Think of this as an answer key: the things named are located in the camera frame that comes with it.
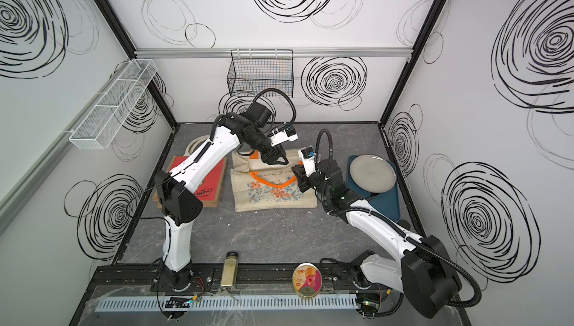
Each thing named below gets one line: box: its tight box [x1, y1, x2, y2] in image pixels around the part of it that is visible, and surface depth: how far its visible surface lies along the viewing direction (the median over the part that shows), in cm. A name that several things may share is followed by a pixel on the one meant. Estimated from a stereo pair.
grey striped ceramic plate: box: [349, 154, 397, 194], surface depth 102 cm
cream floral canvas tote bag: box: [230, 149, 318, 213], surface depth 88 cm
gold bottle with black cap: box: [220, 251, 239, 290], surface depth 74 cm
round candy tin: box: [292, 262, 323, 299], surface depth 72 cm
